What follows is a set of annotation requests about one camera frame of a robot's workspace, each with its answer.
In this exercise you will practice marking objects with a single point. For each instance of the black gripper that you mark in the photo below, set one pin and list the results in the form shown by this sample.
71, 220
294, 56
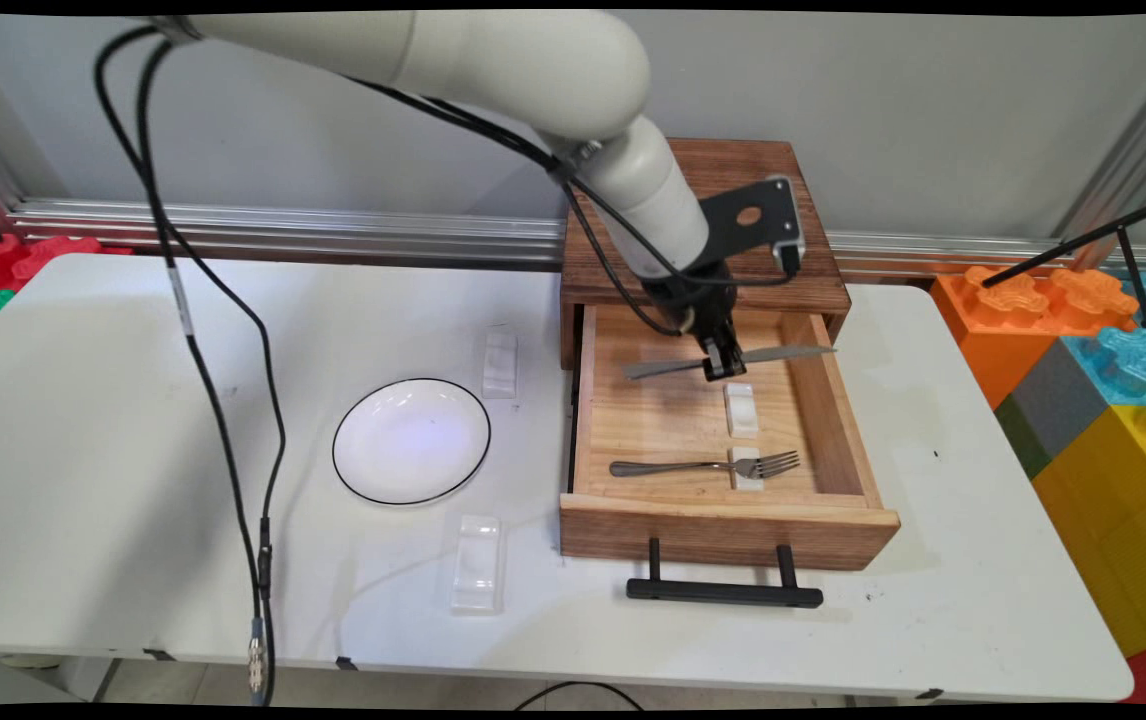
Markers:
698, 300

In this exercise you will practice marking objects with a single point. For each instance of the silver metal knife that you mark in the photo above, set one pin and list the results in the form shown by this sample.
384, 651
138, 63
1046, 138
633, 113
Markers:
783, 354

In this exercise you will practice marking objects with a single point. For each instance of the silver metal fork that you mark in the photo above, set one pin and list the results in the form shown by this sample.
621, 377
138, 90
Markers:
693, 466

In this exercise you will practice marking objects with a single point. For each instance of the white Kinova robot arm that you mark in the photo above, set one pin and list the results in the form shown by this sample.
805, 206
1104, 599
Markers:
493, 60

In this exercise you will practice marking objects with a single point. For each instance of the white ceramic cutlery rest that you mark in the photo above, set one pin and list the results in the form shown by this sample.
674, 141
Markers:
749, 482
742, 412
500, 365

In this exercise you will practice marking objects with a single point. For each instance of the dark wooden drawer cabinet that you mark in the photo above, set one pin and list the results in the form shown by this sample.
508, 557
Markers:
783, 285

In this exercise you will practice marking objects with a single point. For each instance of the light wooden drawer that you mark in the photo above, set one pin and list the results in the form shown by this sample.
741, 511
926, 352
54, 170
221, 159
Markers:
723, 535

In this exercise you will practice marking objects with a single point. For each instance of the orange foam block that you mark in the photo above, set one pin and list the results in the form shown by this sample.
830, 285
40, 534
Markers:
993, 345

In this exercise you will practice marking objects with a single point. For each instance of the clear cutlery rest front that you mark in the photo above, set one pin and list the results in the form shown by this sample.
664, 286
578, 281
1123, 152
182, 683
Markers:
478, 565

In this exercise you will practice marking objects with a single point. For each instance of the white plate with black rim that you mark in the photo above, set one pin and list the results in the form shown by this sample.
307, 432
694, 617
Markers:
411, 440

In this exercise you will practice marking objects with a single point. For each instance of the grey foam block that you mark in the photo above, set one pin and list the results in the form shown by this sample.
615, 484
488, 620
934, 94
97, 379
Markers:
1063, 400

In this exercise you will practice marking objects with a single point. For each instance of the black tripod stand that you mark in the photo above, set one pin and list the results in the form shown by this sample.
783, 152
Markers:
1083, 240

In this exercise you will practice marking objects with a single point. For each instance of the blue foam block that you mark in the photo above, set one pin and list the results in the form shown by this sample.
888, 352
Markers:
1143, 365

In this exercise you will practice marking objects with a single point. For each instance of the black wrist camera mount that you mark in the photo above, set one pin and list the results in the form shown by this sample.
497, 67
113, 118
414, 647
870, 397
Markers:
748, 215

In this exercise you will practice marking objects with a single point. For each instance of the horizontal aluminium wall rail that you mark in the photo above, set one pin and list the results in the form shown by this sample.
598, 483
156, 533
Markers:
233, 225

